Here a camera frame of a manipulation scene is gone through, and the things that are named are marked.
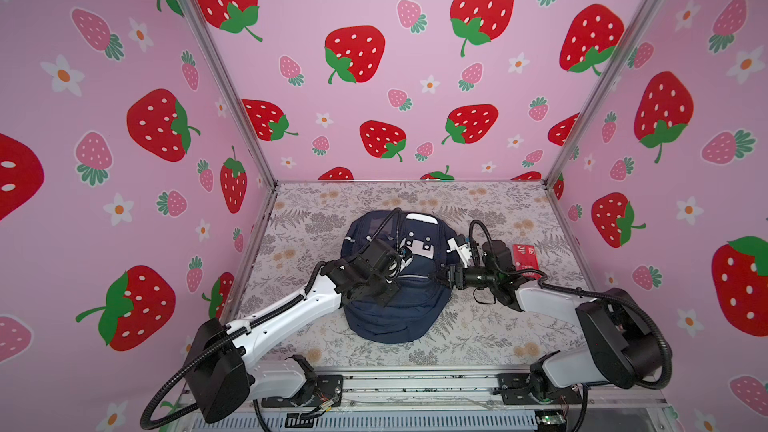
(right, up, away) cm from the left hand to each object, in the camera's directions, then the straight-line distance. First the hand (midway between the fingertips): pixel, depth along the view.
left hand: (393, 282), depth 79 cm
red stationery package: (+46, +3, +22) cm, 51 cm away
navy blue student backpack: (+10, +9, +15) cm, 20 cm away
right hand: (+11, +1, +3) cm, 12 cm away
